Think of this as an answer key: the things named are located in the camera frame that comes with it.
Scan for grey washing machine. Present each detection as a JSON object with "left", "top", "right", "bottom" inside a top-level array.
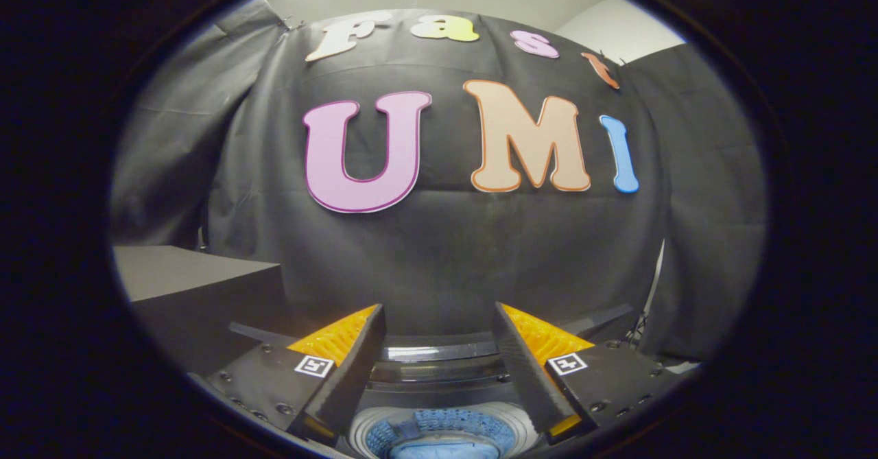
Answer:
[{"left": 228, "top": 303, "right": 635, "bottom": 459}]

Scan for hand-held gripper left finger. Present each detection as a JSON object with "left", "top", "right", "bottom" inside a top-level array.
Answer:
[{"left": 206, "top": 304, "right": 386, "bottom": 445}]

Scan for light blue garment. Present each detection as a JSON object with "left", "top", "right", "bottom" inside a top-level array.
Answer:
[{"left": 390, "top": 435, "right": 501, "bottom": 459}]

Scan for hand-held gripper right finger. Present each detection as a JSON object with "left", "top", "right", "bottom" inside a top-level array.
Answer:
[{"left": 491, "top": 301, "right": 680, "bottom": 443}]

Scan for black backdrop cloth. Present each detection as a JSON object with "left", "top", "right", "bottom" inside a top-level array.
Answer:
[{"left": 110, "top": 0, "right": 766, "bottom": 364}]

